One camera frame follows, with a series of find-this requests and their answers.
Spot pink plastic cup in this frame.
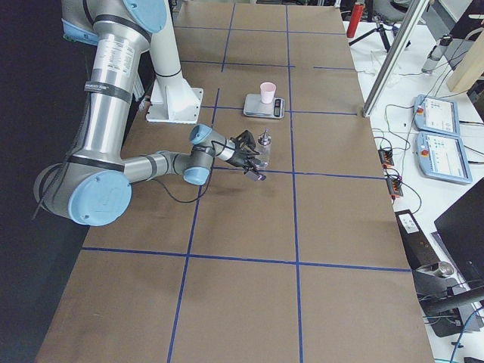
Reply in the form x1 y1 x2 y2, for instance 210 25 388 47
259 82 277 104

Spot orange black connector block far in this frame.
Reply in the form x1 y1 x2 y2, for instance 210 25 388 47
377 147 394 169

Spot black tripod stand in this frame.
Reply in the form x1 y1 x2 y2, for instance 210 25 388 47
349 18 400 52

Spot blue network cable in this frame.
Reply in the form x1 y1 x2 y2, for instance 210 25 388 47
417 294 484 363

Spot right teach pendant tablet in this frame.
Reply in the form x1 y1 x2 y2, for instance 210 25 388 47
416 132 473 184

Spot aluminium frame post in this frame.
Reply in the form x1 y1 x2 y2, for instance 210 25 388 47
362 0 430 117

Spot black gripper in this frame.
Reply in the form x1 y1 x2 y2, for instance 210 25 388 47
227 149 266 182

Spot white digital kitchen scale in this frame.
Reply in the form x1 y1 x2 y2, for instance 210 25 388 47
243 94 285 119

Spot black box with label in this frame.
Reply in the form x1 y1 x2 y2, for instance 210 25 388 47
395 209 440 270

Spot orange black connector block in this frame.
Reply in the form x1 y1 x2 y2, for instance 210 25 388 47
377 147 394 169
384 169 403 200

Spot black braided camera cable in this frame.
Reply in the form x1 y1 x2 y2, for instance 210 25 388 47
157 141 228 203

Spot teach pendant tablet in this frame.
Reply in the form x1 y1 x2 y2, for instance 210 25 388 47
414 95 460 136
416 132 473 184

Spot black computer monitor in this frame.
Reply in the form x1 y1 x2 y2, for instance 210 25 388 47
434 178 483 281

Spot red cylinder tube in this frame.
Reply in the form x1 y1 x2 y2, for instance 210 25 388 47
346 1 365 39

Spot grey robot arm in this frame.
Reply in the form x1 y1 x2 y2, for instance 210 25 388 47
34 1 262 226

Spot left teach pendant tablet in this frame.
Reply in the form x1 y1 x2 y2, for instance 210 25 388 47
414 95 460 136

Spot wooden board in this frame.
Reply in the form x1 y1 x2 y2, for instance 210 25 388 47
447 33 484 93

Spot glass sauce bottle metal spout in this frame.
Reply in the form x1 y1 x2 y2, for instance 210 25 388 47
256 129 271 169

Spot metal camera clamp mount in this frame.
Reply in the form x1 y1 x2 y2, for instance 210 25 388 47
411 260 484 337

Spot small clear bottle on desk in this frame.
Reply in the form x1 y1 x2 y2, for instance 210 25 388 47
421 34 453 74

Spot orange black connector block near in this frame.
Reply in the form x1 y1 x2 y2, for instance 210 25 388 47
384 169 403 200

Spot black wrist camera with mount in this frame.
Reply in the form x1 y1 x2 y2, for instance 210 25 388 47
231 130 256 151

